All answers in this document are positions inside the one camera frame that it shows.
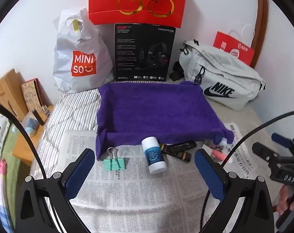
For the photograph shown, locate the mint green binder clip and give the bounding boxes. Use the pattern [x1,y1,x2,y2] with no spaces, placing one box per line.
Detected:
[103,147,126,171]

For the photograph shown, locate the person's right hand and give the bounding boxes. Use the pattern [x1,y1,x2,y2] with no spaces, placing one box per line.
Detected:
[276,186,294,217]

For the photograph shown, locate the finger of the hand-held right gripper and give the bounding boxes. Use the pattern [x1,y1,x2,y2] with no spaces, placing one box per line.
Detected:
[271,132,294,156]
[252,142,281,163]

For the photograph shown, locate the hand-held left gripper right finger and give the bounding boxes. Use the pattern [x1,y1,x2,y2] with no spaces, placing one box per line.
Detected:
[194,148,276,233]

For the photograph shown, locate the grey sling bag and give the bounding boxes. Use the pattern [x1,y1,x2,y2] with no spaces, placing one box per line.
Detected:
[178,39,267,111]

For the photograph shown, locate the red patterned box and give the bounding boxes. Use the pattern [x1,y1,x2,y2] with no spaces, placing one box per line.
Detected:
[21,78,49,113]

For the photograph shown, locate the newspaper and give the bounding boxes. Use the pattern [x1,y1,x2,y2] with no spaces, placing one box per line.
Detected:
[57,122,282,233]

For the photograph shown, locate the white dotted cloth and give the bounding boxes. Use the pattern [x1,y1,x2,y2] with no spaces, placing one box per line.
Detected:
[0,113,14,163]

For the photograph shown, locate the purple towel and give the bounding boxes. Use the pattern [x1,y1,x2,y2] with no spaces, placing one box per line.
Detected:
[95,81,234,161]

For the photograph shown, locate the striped quilt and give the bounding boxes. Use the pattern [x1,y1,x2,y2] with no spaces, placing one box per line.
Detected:
[30,76,285,233]

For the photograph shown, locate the red gift bag gold print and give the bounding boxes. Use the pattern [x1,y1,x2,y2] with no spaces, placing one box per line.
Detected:
[89,0,188,29]

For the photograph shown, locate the brown wooden headboard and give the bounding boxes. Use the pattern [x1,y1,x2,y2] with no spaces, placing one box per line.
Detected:
[250,0,269,69]

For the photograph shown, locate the wooden nightstand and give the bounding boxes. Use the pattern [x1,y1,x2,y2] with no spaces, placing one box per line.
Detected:
[12,104,55,167]

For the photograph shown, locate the white bottle blue label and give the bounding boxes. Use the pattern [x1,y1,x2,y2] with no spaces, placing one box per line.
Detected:
[141,137,168,175]

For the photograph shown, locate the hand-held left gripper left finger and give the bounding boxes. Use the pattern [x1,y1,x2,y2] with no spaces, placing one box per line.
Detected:
[16,148,95,233]

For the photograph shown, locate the small light blue box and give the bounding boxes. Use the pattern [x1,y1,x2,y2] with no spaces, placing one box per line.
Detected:
[22,117,39,136]

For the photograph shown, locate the black cable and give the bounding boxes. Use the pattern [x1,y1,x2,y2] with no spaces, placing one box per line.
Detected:
[0,100,65,233]
[202,111,294,226]

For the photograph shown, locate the pink and white tube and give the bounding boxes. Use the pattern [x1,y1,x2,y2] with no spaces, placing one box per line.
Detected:
[202,138,233,163]

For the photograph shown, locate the black headphone box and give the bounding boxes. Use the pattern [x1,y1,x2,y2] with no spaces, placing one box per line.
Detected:
[114,23,177,83]

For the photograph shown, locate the black tube gold ends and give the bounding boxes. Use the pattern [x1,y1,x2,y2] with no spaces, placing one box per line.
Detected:
[170,140,197,151]
[160,144,193,163]

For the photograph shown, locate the white plastic shopping bag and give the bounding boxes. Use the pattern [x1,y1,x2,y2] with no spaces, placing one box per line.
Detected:
[52,7,115,94]

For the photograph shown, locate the small red paper bag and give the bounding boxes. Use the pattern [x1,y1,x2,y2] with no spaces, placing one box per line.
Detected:
[213,22,256,67]

